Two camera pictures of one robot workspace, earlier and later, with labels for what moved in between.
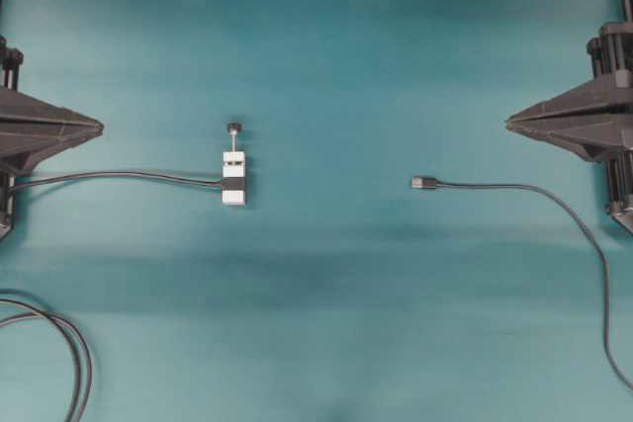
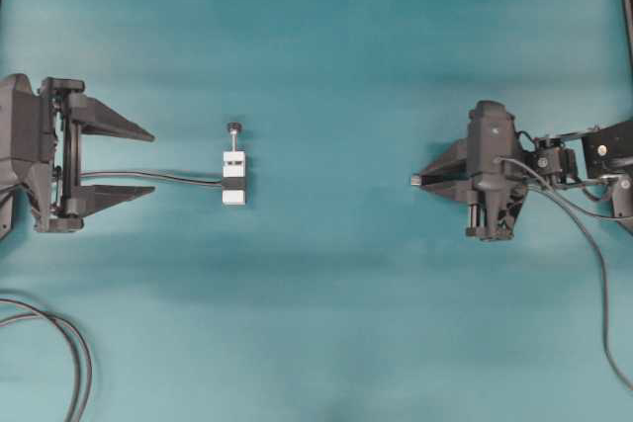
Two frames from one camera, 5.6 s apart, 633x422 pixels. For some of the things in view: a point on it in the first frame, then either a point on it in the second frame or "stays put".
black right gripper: (610, 56) to (497, 210)
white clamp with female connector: (233, 179) stays put
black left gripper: (30, 129) to (74, 114)
